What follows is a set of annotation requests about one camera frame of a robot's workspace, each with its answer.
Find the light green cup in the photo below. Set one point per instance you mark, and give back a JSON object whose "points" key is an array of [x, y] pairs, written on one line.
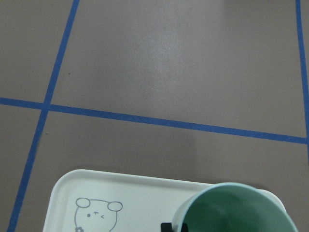
{"points": [[231, 207]]}

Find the cream rabbit tray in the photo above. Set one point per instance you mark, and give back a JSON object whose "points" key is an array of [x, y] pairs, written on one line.
{"points": [[95, 201]]}

